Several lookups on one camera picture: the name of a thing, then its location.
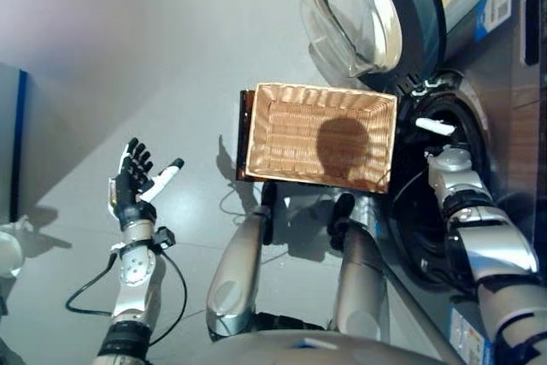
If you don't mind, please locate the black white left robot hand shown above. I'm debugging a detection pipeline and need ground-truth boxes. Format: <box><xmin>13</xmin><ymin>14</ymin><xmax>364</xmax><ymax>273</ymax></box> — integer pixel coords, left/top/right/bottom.
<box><xmin>106</xmin><ymin>137</ymin><xmax>185</xmax><ymax>229</ymax></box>

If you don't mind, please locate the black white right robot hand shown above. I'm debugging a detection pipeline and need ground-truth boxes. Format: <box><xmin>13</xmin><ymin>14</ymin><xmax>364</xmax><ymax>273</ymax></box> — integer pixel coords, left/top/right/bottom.
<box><xmin>415</xmin><ymin>116</ymin><xmax>471</xmax><ymax>155</ymax></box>

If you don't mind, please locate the grey front-load washing machine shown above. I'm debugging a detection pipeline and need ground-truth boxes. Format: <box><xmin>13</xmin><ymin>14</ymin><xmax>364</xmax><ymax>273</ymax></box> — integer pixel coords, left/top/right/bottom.
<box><xmin>384</xmin><ymin>0</ymin><xmax>547</xmax><ymax>365</ymax></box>

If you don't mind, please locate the round glass washing machine door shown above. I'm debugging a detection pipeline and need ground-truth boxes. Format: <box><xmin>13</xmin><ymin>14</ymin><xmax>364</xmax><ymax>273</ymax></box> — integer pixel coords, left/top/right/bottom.
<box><xmin>298</xmin><ymin>0</ymin><xmax>448</xmax><ymax>95</ymax></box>

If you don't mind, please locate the grey cabinet with dark edge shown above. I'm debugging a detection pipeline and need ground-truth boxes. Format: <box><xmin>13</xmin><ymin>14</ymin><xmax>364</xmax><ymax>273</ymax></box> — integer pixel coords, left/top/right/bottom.
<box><xmin>0</xmin><ymin>61</ymin><xmax>29</xmax><ymax>223</ymax></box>

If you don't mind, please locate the blue white energy label sticker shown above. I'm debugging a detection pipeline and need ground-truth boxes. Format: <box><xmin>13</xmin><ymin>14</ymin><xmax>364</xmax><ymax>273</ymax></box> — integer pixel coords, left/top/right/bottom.
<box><xmin>476</xmin><ymin>0</ymin><xmax>514</xmax><ymax>41</ymax></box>

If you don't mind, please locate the white rounded object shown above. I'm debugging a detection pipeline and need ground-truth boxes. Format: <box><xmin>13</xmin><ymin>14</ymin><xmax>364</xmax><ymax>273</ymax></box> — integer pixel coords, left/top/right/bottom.
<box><xmin>0</xmin><ymin>217</ymin><xmax>25</xmax><ymax>279</ymax></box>

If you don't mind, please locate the silver left robot leg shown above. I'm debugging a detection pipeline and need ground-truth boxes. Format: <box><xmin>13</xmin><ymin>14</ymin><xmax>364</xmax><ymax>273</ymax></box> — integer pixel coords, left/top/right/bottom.
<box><xmin>204</xmin><ymin>180</ymin><xmax>277</xmax><ymax>340</ymax></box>

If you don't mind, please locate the silver robot leg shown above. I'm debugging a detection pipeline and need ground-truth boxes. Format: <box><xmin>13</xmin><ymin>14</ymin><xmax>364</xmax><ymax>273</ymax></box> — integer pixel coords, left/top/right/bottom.
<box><xmin>326</xmin><ymin>191</ymin><xmax>390</xmax><ymax>343</ymax></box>
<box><xmin>204</xmin><ymin>180</ymin><xmax>277</xmax><ymax>340</ymax></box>

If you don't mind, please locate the woven wicker basket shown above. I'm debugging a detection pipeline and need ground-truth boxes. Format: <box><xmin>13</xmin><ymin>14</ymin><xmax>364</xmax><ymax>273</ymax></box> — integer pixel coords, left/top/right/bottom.
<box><xmin>244</xmin><ymin>81</ymin><xmax>398</xmax><ymax>194</ymax></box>

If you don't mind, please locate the silver right robot leg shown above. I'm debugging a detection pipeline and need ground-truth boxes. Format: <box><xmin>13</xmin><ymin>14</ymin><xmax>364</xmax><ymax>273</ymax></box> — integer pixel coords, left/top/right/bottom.
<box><xmin>326</xmin><ymin>191</ymin><xmax>390</xmax><ymax>343</ymax></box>

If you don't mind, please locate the grey robot torso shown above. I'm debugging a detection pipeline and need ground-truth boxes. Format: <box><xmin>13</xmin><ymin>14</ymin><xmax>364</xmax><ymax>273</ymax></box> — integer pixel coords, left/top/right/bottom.
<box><xmin>209</xmin><ymin>330</ymin><xmax>462</xmax><ymax>365</ymax></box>

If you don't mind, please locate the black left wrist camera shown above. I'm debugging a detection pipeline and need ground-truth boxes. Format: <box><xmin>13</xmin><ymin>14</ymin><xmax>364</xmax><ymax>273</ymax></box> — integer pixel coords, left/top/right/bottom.
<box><xmin>153</xmin><ymin>227</ymin><xmax>177</xmax><ymax>250</ymax></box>

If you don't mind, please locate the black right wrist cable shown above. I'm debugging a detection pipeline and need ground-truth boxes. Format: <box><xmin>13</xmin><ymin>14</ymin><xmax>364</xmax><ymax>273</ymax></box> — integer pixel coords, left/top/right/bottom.
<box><xmin>391</xmin><ymin>170</ymin><xmax>432</xmax><ymax>212</ymax></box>

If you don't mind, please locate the thin floor cable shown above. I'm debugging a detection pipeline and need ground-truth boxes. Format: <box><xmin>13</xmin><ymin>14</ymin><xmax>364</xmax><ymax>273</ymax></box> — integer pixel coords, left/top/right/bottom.
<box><xmin>220</xmin><ymin>187</ymin><xmax>257</xmax><ymax>225</ymax></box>

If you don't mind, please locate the thin black camera cable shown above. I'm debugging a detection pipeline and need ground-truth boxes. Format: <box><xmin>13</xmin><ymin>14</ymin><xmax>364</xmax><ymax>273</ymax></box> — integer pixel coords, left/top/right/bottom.
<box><xmin>149</xmin><ymin>249</ymin><xmax>188</xmax><ymax>347</ymax></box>

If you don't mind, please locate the thick black wrist cable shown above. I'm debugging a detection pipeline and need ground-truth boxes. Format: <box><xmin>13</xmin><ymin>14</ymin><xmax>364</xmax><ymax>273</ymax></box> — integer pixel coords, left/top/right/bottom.
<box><xmin>65</xmin><ymin>253</ymin><xmax>121</xmax><ymax>317</ymax></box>

